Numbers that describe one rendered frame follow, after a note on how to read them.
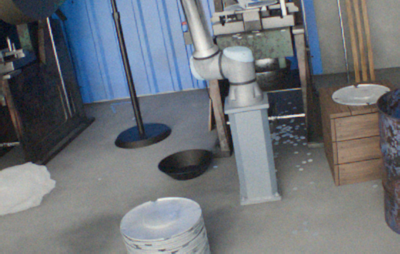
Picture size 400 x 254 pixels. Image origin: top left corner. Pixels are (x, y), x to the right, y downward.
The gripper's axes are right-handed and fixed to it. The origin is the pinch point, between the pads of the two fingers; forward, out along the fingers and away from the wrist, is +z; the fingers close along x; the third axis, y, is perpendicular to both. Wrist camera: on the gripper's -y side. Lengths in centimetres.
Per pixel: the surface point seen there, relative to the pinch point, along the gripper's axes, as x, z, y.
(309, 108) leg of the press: -4, 59, 22
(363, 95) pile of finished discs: -3, 45, 61
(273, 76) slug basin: -0.3, 44.3, -2.4
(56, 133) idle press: -93, 42, -136
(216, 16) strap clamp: 1.8, 7.3, -30.5
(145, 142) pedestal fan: -59, 62, -73
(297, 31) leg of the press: 10.6, 20.5, 18.7
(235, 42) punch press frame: -9.6, 16.4, -7.8
